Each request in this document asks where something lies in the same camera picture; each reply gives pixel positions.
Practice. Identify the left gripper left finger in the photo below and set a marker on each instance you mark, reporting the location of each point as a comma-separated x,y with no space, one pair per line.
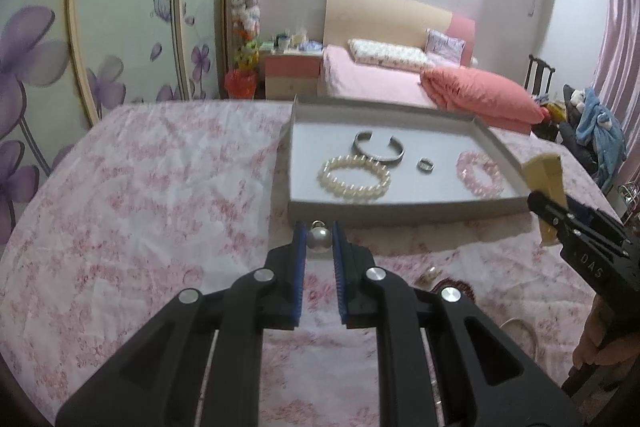
197,362

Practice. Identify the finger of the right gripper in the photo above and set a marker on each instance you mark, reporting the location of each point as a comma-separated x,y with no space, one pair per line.
592,222
555,219

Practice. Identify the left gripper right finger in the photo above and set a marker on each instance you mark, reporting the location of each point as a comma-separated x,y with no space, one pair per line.
441,360

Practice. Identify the pearl earring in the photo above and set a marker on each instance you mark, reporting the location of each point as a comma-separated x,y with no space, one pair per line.
319,237

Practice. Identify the silver cuff bangle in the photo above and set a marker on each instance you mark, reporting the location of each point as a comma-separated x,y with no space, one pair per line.
371,145

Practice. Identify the person's right hand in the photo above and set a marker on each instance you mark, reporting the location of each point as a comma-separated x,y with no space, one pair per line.
592,346

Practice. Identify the thin silver bangle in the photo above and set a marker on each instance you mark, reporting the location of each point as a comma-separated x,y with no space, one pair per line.
523,334

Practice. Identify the blue plush clothing pile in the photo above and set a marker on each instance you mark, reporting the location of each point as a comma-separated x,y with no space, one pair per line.
593,135

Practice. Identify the folded salmon quilt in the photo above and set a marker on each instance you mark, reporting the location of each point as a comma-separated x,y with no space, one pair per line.
498,101

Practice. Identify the pink window curtain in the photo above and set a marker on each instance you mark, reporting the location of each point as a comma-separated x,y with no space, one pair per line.
616,79

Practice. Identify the dark wooden chair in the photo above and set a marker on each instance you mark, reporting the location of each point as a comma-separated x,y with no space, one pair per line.
538,76

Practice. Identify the pink floral tablecloth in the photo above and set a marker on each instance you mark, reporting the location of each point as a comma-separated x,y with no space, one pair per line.
162,197

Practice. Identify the lilac floral pillow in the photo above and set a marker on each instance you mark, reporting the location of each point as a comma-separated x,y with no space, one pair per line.
443,48

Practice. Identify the grey shallow cardboard tray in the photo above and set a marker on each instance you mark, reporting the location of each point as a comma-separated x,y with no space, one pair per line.
454,169

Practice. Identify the white floral pillow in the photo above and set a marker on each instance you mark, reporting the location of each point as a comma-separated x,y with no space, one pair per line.
389,55

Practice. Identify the pink bed with headboard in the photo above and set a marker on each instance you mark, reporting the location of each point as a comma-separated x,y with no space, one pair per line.
403,22

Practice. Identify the red waste bin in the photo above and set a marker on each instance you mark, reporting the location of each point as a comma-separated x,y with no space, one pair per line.
241,84

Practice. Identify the pink bedside cabinet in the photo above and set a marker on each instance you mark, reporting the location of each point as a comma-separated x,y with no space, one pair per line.
290,74

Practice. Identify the sliding glass wardrobe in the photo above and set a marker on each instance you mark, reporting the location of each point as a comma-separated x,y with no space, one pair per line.
67,63

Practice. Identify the tube of plush toys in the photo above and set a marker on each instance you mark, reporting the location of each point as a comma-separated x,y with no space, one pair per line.
245,27

